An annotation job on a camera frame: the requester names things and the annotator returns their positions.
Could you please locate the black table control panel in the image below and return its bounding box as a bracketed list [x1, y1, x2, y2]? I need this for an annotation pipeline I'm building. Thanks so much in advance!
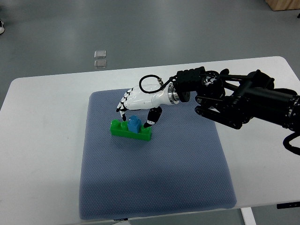
[277, 202, 300, 209]

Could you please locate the long green block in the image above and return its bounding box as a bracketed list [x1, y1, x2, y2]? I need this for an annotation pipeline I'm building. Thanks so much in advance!
[110, 120, 152, 141]

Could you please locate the blue-grey fabric mat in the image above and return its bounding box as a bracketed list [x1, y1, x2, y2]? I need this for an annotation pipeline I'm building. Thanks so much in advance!
[79, 90, 236, 220]

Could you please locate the black label under table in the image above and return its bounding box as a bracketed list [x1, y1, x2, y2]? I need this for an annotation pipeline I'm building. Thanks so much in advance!
[114, 218, 128, 221]

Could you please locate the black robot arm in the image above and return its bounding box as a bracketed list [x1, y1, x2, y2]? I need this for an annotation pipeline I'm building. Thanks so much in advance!
[167, 67, 300, 155]

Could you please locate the upper metal floor plate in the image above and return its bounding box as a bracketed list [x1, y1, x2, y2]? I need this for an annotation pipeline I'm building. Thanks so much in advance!
[94, 50, 106, 59]

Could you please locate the black white shoe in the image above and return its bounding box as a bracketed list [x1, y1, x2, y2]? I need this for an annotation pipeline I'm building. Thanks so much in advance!
[0, 20, 5, 34]

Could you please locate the small blue block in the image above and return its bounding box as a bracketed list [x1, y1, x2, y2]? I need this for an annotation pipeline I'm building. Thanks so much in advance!
[127, 115, 142, 134]

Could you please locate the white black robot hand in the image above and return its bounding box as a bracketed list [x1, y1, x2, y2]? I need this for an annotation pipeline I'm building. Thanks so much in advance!
[116, 84, 179, 128]

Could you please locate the white table leg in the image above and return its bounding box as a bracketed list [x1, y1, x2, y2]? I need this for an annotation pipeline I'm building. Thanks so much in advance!
[240, 207, 256, 225]

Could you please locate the wooden box corner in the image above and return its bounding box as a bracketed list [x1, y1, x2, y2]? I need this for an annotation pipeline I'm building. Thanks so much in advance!
[265, 0, 300, 11]

